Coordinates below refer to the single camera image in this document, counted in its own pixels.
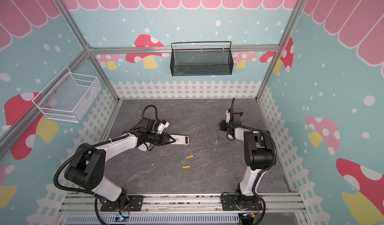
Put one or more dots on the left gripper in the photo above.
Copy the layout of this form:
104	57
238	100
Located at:
164	137

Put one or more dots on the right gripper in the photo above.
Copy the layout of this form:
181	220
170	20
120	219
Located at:
231	115

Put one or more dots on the white remote control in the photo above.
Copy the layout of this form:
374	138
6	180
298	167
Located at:
143	147
181	139

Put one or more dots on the clear handle screwdriver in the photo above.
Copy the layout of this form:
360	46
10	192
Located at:
216	142

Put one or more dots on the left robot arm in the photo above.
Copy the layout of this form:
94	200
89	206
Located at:
86	169

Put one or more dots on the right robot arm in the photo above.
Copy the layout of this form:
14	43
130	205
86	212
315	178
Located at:
260	155

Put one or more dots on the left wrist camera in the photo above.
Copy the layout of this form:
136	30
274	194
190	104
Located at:
161	126

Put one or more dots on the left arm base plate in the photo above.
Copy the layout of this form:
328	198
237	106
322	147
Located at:
126	203

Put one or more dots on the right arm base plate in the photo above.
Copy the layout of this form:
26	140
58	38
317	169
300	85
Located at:
240	203

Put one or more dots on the black wire mesh basket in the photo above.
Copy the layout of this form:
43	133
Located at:
209	58

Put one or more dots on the aluminium mounting rail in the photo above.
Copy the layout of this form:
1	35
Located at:
174	203

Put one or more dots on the white wire mesh basket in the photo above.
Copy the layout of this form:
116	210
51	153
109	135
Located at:
68	97

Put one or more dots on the white vented cable duct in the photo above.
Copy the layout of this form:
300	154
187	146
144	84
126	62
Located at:
171	219

